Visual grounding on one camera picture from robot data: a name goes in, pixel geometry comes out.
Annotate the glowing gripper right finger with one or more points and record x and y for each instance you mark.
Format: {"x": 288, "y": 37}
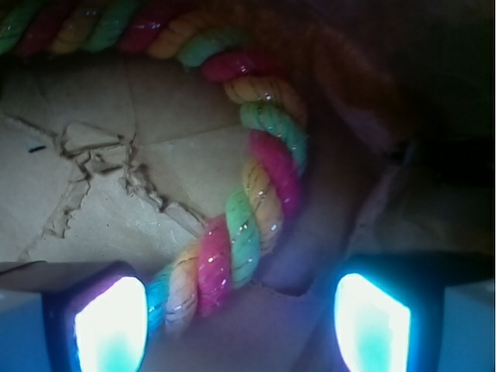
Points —
{"x": 387, "y": 312}

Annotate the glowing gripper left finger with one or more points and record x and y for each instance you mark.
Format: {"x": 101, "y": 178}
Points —
{"x": 95, "y": 317}

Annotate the brown paper bag tray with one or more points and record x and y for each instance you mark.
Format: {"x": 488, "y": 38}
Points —
{"x": 125, "y": 126}

